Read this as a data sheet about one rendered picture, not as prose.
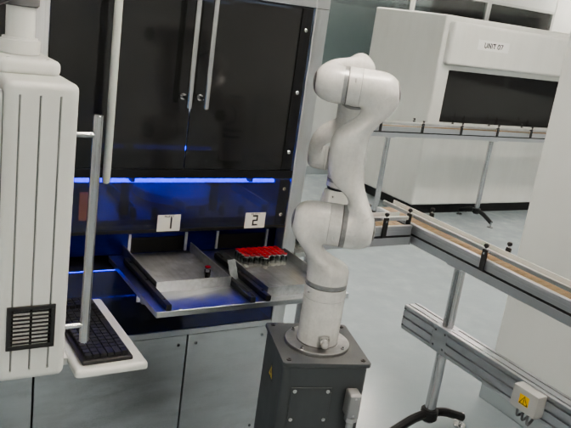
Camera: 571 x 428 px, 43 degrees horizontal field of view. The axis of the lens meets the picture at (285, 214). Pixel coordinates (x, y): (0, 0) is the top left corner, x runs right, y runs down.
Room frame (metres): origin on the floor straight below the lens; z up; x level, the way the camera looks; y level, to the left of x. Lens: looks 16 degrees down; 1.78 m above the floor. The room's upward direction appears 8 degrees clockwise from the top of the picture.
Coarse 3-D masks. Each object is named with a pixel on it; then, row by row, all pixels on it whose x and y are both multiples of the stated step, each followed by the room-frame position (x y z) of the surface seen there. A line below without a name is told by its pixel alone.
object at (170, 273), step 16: (128, 256) 2.32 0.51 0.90; (144, 256) 2.38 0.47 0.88; (160, 256) 2.40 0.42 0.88; (176, 256) 2.43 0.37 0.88; (192, 256) 2.45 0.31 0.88; (144, 272) 2.18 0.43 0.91; (160, 272) 2.26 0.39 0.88; (176, 272) 2.28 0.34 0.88; (192, 272) 2.30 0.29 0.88; (224, 272) 2.26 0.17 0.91; (160, 288) 2.09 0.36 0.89; (176, 288) 2.12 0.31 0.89; (192, 288) 2.15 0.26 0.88
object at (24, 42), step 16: (0, 0) 1.72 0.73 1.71; (16, 0) 1.78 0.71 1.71; (32, 0) 1.80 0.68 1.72; (16, 16) 1.78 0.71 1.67; (32, 16) 1.81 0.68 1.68; (16, 32) 1.78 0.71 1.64; (32, 32) 1.81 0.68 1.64; (0, 48) 1.78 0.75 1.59; (16, 48) 1.77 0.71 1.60; (32, 48) 1.79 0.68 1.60
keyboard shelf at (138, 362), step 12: (96, 300) 2.13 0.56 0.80; (108, 312) 2.06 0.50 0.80; (120, 336) 1.91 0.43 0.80; (132, 348) 1.84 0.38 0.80; (72, 360) 1.73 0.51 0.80; (132, 360) 1.78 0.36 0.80; (144, 360) 1.79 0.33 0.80; (72, 372) 1.70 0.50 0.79; (84, 372) 1.69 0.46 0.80; (96, 372) 1.70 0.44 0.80; (108, 372) 1.72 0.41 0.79
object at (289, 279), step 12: (288, 252) 2.57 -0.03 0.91; (240, 264) 2.35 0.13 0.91; (288, 264) 2.51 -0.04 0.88; (300, 264) 2.49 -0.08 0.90; (252, 276) 2.27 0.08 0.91; (264, 276) 2.36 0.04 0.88; (276, 276) 2.37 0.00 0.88; (288, 276) 2.39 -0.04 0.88; (300, 276) 2.41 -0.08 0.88; (264, 288) 2.20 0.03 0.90; (276, 288) 2.19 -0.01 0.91; (288, 288) 2.22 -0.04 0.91; (300, 288) 2.24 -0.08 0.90
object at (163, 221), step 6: (162, 216) 2.36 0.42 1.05; (168, 216) 2.37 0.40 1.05; (174, 216) 2.39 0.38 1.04; (180, 216) 2.40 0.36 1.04; (162, 222) 2.36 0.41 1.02; (168, 222) 2.38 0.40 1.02; (174, 222) 2.39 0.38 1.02; (156, 228) 2.35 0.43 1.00; (162, 228) 2.36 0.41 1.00; (168, 228) 2.38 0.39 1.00; (174, 228) 2.39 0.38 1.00
